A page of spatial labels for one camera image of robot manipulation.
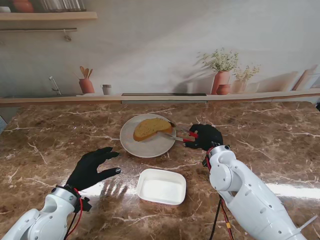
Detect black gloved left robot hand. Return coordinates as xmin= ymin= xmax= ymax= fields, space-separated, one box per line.
xmin=66 ymin=146 xmax=123 ymax=193

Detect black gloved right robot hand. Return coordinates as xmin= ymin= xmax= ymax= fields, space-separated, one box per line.
xmin=184 ymin=124 xmax=224 ymax=152

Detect red handled metal kitchen tongs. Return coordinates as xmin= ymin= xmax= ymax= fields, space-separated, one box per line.
xmin=159 ymin=121 xmax=200 ymax=143

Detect toasted bread slice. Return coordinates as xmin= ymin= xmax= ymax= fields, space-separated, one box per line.
xmin=132 ymin=117 xmax=174 ymax=143

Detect white paper bento box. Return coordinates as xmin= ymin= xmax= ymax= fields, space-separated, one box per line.
xmin=136 ymin=168 xmax=187 ymax=206

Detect printed kitchen scene backdrop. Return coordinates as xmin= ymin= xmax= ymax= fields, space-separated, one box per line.
xmin=0 ymin=0 xmax=320 ymax=108

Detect round white plate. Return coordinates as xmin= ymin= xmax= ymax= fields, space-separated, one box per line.
xmin=119 ymin=113 xmax=177 ymax=159

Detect red cable on left arm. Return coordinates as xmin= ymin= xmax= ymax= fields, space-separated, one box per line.
xmin=65 ymin=187 xmax=84 ymax=237

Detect red cable on arm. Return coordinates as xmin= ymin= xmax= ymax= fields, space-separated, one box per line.
xmin=65 ymin=187 xmax=84 ymax=237
xmin=208 ymin=197 xmax=235 ymax=240

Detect red cable on right arm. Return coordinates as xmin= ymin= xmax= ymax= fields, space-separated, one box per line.
xmin=208 ymin=197 xmax=235 ymax=240

